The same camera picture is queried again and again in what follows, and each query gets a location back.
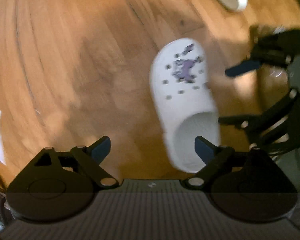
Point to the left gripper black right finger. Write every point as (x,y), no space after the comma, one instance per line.
(217,162)

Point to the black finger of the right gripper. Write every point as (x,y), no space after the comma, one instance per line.
(242,121)
(242,68)

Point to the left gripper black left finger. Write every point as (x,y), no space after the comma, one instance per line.
(90,157)

